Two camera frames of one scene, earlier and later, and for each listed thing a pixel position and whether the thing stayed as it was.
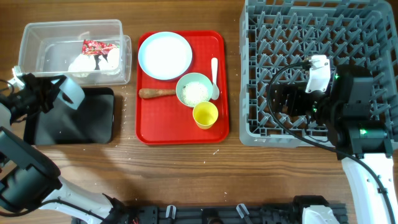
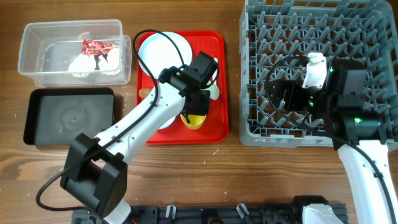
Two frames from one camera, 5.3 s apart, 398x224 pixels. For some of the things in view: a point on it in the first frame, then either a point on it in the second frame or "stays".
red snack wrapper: x=92 y=47 stays
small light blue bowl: x=71 y=94 -> x=161 y=120
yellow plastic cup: x=204 y=114 -> x=196 y=121
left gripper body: x=33 y=95 -> x=202 y=105
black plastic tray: x=91 y=123 stays
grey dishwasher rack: x=275 y=35 stays
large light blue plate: x=165 y=55 stays
